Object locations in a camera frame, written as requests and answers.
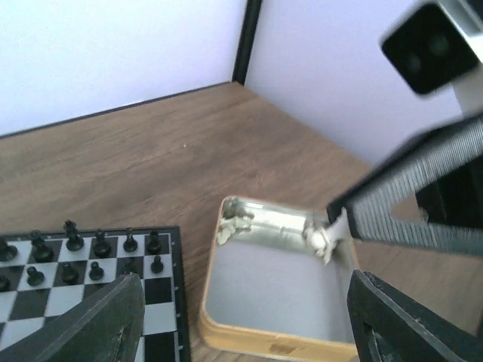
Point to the black chess piece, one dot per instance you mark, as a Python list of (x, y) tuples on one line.
[(153, 245)]

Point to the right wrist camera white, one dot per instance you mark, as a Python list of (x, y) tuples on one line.
[(439, 43)]

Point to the yellow metal tin box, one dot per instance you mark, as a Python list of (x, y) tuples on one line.
[(266, 292)]

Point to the white chess pawns in tin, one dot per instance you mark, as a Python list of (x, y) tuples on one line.
[(323, 239)]

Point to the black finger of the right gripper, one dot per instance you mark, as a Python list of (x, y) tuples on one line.
[(382, 206)]

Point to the white piece in tin corner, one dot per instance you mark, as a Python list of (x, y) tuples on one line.
[(229, 227)]

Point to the black enclosure frame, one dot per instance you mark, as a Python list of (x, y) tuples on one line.
[(246, 40)]

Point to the black white chess board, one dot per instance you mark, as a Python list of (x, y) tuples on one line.
[(42, 279)]

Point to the black chess pawn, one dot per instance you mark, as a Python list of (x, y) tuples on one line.
[(157, 265)]

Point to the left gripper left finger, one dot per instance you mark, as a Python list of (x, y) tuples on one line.
[(106, 326)]

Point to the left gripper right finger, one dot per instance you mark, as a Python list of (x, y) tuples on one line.
[(388, 325)]

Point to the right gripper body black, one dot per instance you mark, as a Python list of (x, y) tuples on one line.
[(456, 198)]

